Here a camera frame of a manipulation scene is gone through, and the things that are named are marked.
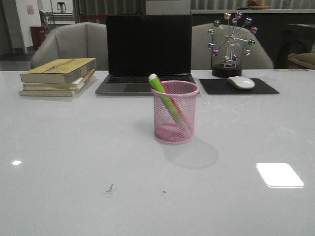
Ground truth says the pink highlighter pen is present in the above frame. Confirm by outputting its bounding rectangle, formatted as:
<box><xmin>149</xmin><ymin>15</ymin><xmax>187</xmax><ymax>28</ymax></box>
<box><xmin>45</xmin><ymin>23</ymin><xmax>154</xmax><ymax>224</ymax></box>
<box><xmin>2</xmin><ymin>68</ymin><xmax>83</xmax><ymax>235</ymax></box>
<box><xmin>156</xmin><ymin>76</ymin><xmax>184</xmax><ymax>126</ymax></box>

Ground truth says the green highlighter pen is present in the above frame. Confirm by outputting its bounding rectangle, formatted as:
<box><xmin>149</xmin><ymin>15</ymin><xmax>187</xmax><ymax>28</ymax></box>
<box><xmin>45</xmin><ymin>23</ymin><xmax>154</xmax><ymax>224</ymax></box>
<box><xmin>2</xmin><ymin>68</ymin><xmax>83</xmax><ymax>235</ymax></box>
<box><xmin>149</xmin><ymin>73</ymin><xmax>187</xmax><ymax>130</ymax></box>

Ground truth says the pink mesh pen holder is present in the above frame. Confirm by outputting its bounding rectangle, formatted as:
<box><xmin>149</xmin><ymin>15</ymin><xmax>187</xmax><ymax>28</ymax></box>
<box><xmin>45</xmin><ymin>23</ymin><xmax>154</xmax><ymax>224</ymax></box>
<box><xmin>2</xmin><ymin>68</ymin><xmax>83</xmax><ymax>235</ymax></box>
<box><xmin>152</xmin><ymin>81</ymin><xmax>199</xmax><ymax>144</ymax></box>

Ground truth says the black mouse pad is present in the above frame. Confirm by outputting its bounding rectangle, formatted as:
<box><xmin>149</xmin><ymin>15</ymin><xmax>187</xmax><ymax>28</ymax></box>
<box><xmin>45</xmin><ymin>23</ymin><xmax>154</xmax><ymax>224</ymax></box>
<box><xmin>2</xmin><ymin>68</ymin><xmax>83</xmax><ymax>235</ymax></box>
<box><xmin>199</xmin><ymin>78</ymin><xmax>279</xmax><ymax>95</ymax></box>

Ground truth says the grey open laptop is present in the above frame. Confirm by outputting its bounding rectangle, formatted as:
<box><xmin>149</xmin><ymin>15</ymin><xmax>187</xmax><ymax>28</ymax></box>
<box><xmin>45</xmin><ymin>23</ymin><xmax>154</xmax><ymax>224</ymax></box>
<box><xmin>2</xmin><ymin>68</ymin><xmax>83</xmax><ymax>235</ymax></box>
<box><xmin>95</xmin><ymin>15</ymin><xmax>194</xmax><ymax>95</ymax></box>

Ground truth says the ferris wheel desk ornament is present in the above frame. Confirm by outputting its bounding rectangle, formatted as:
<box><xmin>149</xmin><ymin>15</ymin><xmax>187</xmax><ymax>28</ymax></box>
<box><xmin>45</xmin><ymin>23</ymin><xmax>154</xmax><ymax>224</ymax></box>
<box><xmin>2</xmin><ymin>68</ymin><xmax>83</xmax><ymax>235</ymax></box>
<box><xmin>208</xmin><ymin>11</ymin><xmax>256</xmax><ymax>78</ymax></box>

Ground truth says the middle cream book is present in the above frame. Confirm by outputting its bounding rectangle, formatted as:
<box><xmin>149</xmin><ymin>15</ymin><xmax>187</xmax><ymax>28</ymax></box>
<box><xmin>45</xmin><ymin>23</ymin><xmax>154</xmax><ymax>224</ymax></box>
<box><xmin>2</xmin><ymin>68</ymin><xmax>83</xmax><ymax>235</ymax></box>
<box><xmin>23</xmin><ymin>69</ymin><xmax>95</xmax><ymax>90</ymax></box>

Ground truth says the white computer mouse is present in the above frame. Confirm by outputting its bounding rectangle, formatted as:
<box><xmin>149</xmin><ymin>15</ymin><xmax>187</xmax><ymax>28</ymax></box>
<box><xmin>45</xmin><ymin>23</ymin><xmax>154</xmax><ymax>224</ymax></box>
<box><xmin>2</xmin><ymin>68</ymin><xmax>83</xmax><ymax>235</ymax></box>
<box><xmin>227</xmin><ymin>76</ymin><xmax>255</xmax><ymax>89</ymax></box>

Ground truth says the right grey armchair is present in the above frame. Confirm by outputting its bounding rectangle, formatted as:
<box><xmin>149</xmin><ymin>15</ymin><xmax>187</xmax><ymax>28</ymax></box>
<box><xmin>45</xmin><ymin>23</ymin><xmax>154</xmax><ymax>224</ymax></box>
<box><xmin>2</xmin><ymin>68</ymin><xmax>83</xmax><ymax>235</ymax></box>
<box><xmin>191</xmin><ymin>23</ymin><xmax>274</xmax><ymax>70</ymax></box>

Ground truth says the grey armchair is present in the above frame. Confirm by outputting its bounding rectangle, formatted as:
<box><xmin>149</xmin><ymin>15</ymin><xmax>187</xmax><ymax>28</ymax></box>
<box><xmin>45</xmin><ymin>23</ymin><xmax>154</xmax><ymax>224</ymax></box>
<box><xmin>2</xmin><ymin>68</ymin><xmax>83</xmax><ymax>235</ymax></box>
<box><xmin>31</xmin><ymin>22</ymin><xmax>109</xmax><ymax>70</ymax></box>
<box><xmin>191</xmin><ymin>23</ymin><xmax>274</xmax><ymax>70</ymax></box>

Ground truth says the left grey armchair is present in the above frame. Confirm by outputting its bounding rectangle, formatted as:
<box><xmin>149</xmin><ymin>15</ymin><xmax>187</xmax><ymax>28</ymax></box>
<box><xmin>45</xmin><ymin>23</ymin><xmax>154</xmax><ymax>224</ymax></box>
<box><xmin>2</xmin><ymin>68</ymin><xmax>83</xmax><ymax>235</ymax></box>
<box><xmin>31</xmin><ymin>22</ymin><xmax>109</xmax><ymax>70</ymax></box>

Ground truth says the white box behind laptop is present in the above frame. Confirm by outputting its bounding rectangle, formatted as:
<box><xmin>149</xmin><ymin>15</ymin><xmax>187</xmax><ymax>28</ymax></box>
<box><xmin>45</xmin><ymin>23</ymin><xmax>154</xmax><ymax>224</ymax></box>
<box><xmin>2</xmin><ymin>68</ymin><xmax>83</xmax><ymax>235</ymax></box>
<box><xmin>145</xmin><ymin>0</ymin><xmax>190</xmax><ymax>15</ymax></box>

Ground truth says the top yellow book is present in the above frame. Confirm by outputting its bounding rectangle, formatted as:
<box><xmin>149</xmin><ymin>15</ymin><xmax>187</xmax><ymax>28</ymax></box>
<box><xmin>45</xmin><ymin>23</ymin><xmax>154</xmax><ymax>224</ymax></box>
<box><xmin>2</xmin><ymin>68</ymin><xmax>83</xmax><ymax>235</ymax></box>
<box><xmin>20</xmin><ymin>58</ymin><xmax>96</xmax><ymax>84</ymax></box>

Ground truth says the yellow book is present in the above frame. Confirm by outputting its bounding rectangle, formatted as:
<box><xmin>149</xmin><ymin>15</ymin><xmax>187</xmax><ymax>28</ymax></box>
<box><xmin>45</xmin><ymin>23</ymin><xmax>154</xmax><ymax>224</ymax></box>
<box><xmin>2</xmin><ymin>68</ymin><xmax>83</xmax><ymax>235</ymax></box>
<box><xmin>19</xmin><ymin>89</ymin><xmax>80</xmax><ymax>97</ymax></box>
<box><xmin>20</xmin><ymin>58</ymin><xmax>96</xmax><ymax>84</ymax></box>

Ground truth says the bottom yellow book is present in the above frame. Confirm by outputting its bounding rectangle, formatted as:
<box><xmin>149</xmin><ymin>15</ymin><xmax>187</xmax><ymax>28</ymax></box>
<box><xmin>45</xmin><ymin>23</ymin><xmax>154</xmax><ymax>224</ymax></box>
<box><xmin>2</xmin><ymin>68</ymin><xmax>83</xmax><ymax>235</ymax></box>
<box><xmin>19</xmin><ymin>89</ymin><xmax>80</xmax><ymax>97</ymax></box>

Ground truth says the red bin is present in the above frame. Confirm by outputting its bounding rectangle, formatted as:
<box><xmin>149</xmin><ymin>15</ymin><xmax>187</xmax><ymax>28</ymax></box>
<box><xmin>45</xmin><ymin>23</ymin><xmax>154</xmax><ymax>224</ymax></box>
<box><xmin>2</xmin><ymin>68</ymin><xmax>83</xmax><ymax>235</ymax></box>
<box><xmin>30</xmin><ymin>26</ymin><xmax>46</xmax><ymax>50</ymax></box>

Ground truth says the fruit bowl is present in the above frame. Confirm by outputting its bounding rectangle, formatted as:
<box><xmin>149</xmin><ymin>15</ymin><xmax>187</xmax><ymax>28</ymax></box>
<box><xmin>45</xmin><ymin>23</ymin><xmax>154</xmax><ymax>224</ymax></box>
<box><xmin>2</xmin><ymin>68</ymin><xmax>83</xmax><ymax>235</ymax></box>
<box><xmin>247</xmin><ymin>0</ymin><xmax>269</xmax><ymax>10</ymax></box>

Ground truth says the tan cushion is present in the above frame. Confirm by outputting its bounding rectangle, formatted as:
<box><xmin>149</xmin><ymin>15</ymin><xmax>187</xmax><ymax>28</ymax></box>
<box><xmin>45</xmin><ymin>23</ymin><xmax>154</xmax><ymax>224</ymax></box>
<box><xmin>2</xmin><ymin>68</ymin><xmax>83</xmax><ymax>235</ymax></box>
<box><xmin>287</xmin><ymin>53</ymin><xmax>315</xmax><ymax>70</ymax></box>

